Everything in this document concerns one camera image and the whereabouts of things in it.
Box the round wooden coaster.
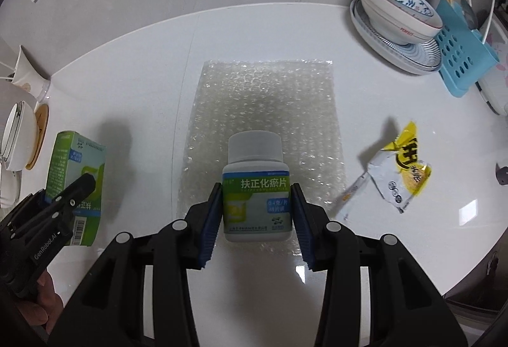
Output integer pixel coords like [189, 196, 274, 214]
[26, 105, 50, 169]

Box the clear bubble wrap sheet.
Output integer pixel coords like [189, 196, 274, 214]
[177, 59, 346, 252]

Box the white ceramic pitcher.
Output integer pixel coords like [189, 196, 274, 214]
[12, 45, 50, 97]

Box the blue plastic basket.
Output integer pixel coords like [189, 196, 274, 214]
[434, 0, 501, 97]

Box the floral white bowl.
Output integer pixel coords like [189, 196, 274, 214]
[360, 0, 443, 46]

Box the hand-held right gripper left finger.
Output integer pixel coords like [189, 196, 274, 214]
[59, 182, 223, 347]

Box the torn white wrapper strip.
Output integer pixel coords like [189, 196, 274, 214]
[339, 176, 371, 221]

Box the yellow and white snack wrapper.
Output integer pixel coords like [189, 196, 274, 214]
[367, 120, 433, 214]

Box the white medicine bottle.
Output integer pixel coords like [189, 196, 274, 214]
[222, 131, 294, 244]

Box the white floral appliance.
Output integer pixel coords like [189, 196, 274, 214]
[478, 13, 508, 117]

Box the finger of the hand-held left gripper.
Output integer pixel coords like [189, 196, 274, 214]
[50, 174, 97, 213]
[10, 190, 50, 226]

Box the striped white plate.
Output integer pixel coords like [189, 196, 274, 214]
[349, 0, 443, 75]

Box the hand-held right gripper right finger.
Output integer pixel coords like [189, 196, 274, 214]
[291, 183, 457, 347]

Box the green medicine box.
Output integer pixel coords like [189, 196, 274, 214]
[45, 130, 107, 246]

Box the person's left hand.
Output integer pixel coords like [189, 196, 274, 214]
[18, 269, 64, 316]

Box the grey cabinet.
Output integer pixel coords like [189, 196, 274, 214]
[442, 228, 508, 332]

